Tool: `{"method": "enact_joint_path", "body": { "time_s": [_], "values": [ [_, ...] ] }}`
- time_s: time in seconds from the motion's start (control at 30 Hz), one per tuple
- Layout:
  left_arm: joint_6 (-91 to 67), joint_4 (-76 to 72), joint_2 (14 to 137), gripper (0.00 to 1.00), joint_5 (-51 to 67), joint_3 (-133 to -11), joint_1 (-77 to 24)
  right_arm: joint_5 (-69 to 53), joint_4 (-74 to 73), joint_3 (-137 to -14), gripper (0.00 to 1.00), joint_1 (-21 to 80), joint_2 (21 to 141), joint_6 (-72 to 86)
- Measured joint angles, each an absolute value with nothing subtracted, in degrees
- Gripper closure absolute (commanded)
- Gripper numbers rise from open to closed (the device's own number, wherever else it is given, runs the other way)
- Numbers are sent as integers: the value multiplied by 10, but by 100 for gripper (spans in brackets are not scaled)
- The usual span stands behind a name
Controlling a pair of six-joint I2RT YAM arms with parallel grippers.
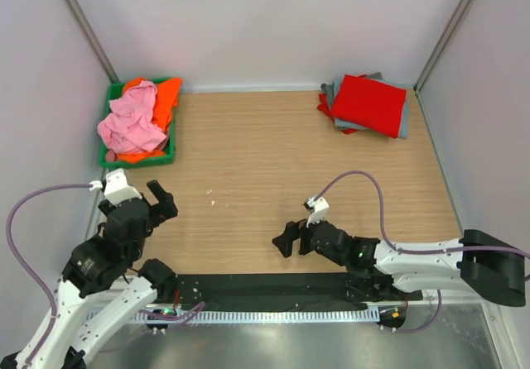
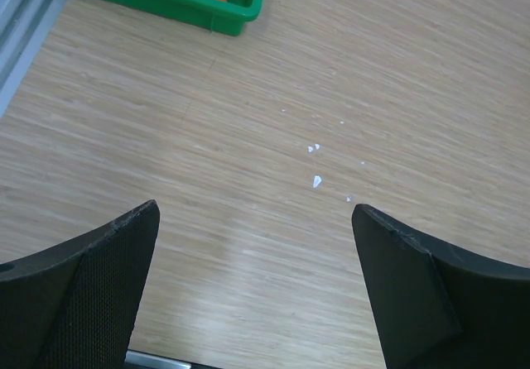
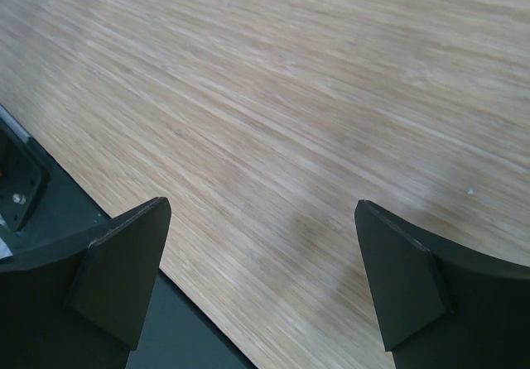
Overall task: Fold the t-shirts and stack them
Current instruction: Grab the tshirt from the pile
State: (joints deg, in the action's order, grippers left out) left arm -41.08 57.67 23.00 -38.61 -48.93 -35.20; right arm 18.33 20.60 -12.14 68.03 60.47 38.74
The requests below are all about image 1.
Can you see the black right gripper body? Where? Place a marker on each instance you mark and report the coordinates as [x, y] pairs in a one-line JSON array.
[[308, 244]]

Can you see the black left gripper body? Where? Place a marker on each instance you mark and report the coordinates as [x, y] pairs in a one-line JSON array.
[[145, 236]]

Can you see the pink t shirt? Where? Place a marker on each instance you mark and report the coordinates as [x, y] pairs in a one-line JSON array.
[[129, 129]]

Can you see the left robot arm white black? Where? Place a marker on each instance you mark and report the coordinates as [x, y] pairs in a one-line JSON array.
[[63, 340]]

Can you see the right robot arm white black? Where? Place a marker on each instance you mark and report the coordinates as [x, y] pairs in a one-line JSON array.
[[382, 270]]

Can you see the small white scrap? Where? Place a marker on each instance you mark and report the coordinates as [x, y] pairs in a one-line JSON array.
[[209, 192]]

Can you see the green plastic bin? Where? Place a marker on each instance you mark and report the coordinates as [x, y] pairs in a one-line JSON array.
[[172, 156]]

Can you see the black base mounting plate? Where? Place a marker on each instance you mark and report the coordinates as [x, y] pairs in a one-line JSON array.
[[288, 292]]

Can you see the orange t shirt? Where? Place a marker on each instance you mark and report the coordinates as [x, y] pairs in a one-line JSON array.
[[163, 100]]

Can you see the folded red t shirt bottom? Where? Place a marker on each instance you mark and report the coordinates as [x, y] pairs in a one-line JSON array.
[[327, 95]]

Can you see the folded red t shirt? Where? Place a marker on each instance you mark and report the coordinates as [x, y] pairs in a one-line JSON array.
[[373, 104], [327, 95]]

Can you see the folded red t shirt top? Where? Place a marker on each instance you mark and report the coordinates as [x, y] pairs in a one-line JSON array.
[[373, 104]]

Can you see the folded grey t shirt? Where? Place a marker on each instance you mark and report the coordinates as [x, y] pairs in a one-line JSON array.
[[366, 102]]

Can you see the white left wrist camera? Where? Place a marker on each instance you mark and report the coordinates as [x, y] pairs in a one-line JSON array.
[[115, 187]]

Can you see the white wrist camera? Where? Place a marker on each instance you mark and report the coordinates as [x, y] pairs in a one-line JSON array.
[[317, 208], [115, 187]]

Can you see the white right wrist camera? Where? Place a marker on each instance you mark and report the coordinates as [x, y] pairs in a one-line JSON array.
[[317, 208]]

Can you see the white slotted cable duct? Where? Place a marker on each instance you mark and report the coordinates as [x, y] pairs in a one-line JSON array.
[[369, 315]]

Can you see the left aluminium frame post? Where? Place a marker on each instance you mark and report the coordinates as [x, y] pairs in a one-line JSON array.
[[76, 11]]

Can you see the aluminium frame post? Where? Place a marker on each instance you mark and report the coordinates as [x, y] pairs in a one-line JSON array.
[[76, 11], [455, 20]]

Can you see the right aluminium frame post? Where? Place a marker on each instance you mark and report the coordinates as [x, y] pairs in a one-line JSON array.
[[455, 20]]

